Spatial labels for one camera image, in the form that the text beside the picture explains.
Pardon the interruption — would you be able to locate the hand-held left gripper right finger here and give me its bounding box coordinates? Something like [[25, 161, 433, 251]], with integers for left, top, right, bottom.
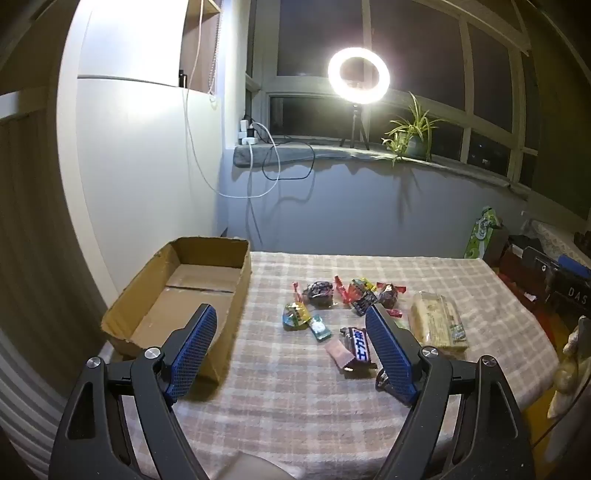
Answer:
[[365, 303, 539, 480]]

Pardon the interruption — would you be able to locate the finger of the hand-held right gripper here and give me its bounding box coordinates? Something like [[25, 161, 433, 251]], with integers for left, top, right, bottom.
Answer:
[[560, 255, 591, 280]]

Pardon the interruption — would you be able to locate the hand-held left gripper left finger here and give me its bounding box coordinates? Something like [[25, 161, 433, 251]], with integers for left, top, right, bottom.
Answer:
[[48, 303, 218, 480]]

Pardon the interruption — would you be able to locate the brown chocolate bar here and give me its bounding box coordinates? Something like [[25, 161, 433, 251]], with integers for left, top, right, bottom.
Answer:
[[340, 326, 377, 368]]

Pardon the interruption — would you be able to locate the pink wafer packet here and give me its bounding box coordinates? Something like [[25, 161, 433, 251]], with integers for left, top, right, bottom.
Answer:
[[324, 340, 357, 372]]

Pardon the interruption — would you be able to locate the large clear cracker packet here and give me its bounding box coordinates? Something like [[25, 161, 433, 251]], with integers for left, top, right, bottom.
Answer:
[[409, 291, 469, 354]]

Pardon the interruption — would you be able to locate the cardboard box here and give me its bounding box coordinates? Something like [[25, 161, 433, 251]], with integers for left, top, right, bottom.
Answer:
[[100, 237, 253, 384]]

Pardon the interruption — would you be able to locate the white and green candy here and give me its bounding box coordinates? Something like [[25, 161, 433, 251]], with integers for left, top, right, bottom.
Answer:
[[308, 314, 332, 342]]

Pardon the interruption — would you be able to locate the person's right forearm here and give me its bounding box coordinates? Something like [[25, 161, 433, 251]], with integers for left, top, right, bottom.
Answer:
[[549, 316, 591, 416]]

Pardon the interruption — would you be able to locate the lace patterned cloth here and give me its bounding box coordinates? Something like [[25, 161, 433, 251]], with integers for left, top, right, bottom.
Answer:
[[526, 219, 591, 266]]

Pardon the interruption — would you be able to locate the dark snack with red ends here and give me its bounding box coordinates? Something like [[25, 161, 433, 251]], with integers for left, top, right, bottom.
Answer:
[[376, 281, 408, 309]]

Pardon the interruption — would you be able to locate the dark colourful snack packet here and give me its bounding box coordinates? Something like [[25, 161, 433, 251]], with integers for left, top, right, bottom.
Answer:
[[348, 278, 379, 317]]

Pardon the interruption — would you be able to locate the red wrapped candy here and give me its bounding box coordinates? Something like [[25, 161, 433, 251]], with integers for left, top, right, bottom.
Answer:
[[333, 275, 354, 306]]

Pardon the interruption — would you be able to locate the dark round snack packet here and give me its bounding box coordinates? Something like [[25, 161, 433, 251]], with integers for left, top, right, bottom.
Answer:
[[302, 279, 335, 309]]

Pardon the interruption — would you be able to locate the green printed bag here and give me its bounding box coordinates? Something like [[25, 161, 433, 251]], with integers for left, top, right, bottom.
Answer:
[[463, 206, 502, 261]]

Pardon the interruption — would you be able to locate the yellow jelly cup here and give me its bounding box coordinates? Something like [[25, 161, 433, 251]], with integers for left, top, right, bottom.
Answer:
[[283, 302, 312, 330]]

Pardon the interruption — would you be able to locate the plaid blanket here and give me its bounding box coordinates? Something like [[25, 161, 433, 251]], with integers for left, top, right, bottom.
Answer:
[[108, 251, 559, 480]]

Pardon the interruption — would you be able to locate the white wardrobe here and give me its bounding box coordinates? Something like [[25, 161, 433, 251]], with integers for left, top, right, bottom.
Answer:
[[58, 0, 232, 319]]

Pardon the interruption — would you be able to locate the potted spider plant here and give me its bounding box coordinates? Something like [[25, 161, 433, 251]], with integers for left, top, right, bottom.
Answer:
[[381, 91, 446, 167]]

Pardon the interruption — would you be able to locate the grey windowsill mat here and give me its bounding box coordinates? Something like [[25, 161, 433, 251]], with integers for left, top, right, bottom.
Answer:
[[233, 141, 527, 195]]

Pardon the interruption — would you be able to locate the black tripod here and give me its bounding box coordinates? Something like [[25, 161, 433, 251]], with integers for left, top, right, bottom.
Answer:
[[339, 102, 371, 151]]

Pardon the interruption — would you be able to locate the window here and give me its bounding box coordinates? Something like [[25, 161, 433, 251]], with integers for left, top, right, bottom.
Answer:
[[252, 0, 546, 190]]

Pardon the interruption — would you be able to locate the white cable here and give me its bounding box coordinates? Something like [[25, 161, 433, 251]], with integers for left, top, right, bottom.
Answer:
[[185, 0, 282, 199]]

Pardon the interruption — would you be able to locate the black cable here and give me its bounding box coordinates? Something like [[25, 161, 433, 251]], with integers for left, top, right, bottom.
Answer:
[[249, 117, 317, 182]]

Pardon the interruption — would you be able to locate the ring light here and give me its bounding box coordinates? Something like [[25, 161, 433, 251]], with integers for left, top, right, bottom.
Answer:
[[328, 47, 392, 103]]

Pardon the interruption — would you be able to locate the beaded blind cord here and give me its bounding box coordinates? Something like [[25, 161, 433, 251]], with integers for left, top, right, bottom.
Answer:
[[208, 0, 219, 108]]

